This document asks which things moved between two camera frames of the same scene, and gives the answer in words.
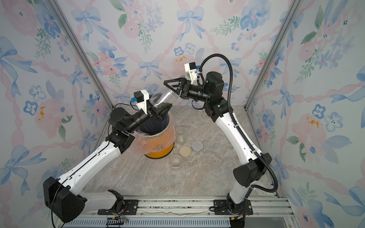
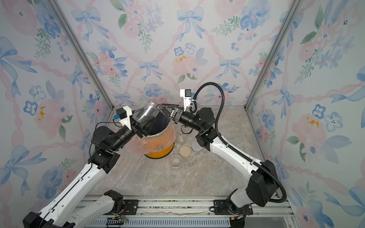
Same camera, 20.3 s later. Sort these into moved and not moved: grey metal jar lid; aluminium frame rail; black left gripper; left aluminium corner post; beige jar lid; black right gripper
Moved: black left gripper; black right gripper
Not moved: left aluminium corner post; aluminium frame rail; grey metal jar lid; beige jar lid
